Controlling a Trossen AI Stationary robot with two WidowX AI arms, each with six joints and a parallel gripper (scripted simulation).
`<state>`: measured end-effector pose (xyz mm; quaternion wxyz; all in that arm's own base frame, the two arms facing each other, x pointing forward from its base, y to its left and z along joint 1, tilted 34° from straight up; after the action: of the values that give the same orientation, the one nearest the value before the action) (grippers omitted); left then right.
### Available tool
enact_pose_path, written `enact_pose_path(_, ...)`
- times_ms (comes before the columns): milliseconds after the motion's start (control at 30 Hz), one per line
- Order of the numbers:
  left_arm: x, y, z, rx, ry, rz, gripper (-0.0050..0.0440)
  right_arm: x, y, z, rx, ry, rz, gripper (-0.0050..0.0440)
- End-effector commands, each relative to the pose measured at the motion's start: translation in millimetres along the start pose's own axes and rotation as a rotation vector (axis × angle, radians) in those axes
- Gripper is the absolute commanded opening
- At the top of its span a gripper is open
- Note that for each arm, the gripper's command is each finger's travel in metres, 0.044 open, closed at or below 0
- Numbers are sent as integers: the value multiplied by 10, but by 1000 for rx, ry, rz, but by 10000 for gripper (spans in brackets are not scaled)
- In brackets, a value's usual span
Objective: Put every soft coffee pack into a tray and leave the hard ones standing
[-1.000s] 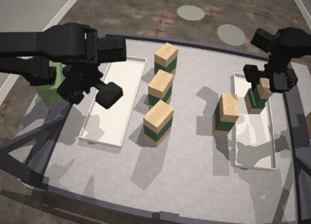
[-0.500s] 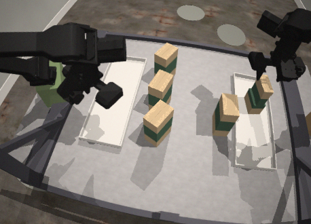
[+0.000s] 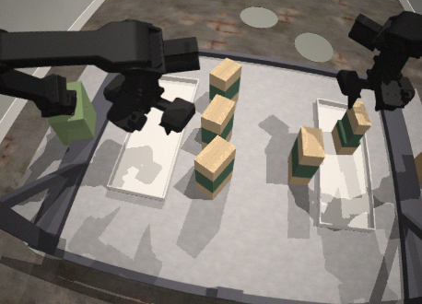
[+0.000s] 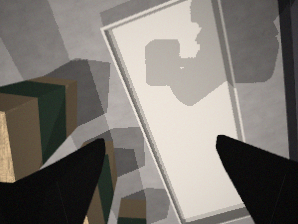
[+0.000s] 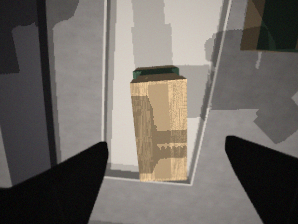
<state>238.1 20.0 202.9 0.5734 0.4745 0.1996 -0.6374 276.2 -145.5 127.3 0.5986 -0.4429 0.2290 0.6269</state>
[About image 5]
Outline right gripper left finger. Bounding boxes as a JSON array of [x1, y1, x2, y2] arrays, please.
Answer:
[[0, 141, 109, 224]]

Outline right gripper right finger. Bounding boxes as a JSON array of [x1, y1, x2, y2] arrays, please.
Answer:
[[225, 135, 298, 224]]

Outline white long shallow tray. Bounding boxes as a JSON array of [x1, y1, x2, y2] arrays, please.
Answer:
[[102, 0, 232, 186]]

